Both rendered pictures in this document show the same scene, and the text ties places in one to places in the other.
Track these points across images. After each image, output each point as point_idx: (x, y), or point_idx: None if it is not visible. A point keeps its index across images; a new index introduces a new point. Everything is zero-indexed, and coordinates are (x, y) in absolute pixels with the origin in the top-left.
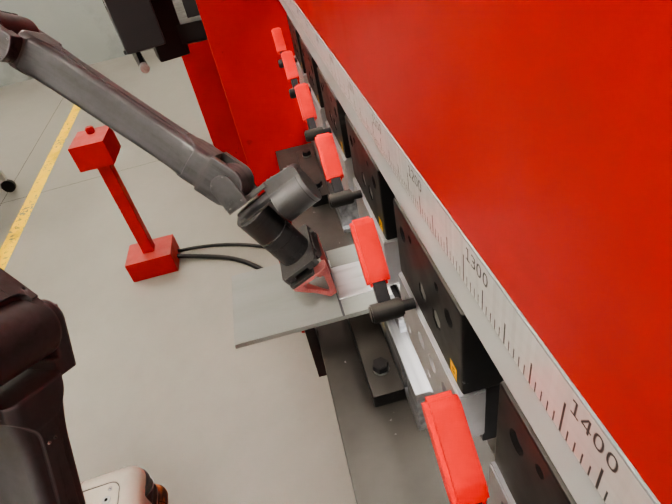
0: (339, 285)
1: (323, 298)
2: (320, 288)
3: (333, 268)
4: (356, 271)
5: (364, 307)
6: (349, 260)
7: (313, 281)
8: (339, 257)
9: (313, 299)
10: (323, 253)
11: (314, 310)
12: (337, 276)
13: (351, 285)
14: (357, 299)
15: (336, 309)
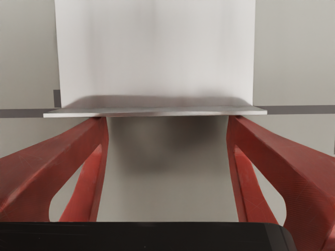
0: (179, 93)
1: (221, 164)
2: (250, 188)
3: (67, 97)
4: (120, 7)
5: (330, 25)
6: (34, 21)
7: (113, 186)
8: (0, 59)
9: (212, 199)
10: (68, 151)
11: (268, 204)
12: (122, 91)
13: (197, 47)
14: (278, 42)
15: (296, 129)
